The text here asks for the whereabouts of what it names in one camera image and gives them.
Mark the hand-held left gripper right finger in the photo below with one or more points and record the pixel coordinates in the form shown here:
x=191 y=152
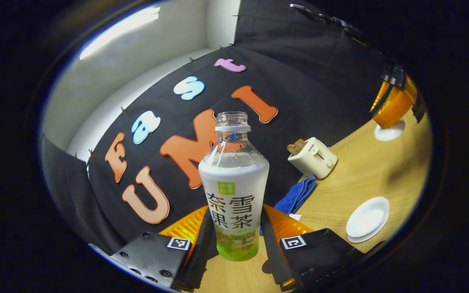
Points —
x=271 y=254

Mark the water bottle white green label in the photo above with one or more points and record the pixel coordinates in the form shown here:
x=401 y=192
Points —
x=234 y=191

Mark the white toaster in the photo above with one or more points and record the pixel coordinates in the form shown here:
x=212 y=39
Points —
x=314 y=160

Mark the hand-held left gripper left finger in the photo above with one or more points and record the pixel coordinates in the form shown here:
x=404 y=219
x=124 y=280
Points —
x=204 y=256

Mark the toasted bread slice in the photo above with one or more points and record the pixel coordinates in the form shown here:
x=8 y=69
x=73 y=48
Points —
x=300 y=143
x=291 y=149

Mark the blue towel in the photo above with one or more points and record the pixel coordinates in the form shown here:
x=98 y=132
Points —
x=297 y=195

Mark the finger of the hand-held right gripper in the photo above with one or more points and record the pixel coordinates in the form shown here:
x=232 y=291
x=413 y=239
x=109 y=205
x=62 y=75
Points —
x=399 y=106
x=386 y=99

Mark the white saucer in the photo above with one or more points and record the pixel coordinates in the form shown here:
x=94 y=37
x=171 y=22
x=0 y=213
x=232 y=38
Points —
x=371 y=238

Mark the white teacup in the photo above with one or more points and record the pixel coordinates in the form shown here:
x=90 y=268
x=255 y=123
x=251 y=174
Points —
x=367 y=217

